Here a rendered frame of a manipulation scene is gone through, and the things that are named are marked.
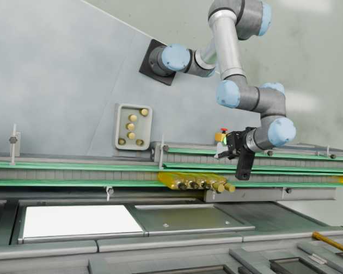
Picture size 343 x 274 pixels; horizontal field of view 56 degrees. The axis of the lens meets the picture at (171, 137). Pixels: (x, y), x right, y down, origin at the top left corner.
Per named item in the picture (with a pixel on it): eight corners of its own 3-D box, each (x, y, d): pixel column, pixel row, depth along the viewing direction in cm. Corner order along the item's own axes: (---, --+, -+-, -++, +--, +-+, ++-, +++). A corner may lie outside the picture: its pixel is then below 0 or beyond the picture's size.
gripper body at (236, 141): (242, 136, 119) (262, 127, 108) (244, 159, 117) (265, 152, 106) (223, 135, 116) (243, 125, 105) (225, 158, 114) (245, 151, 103)
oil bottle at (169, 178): (157, 180, 164) (173, 191, 144) (158, 169, 163) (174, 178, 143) (167, 180, 166) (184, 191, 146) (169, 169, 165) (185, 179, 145)
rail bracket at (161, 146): (152, 166, 161) (161, 170, 150) (155, 132, 160) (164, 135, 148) (158, 166, 162) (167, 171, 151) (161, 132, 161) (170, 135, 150)
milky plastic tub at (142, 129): (111, 146, 166) (115, 148, 158) (115, 103, 164) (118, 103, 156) (144, 148, 172) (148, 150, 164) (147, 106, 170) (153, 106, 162)
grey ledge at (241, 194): (197, 197, 184) (207, 203, 174) (199, 182, 184) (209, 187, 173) (322, 195, 220) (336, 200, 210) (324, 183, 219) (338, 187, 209)
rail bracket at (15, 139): (10, 157, 146) (4, 167, 125) (12, 120, 145) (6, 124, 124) (21, 157, 148) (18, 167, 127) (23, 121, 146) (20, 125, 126)
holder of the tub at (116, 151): (110, 156, 167) (114, 159, 159) (115, 103, 164) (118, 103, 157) (142, 157, 173) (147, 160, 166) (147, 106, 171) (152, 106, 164)
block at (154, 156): (148, 160, 168) (152, 162, 161) (150, 141, 167) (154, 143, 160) (154, 160, 169) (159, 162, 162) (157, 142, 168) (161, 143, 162)
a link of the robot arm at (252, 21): (180, 54, 162) (242, -14, 112) (207, 61, 167) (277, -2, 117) (179, 76, 159) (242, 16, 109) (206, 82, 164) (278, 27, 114)
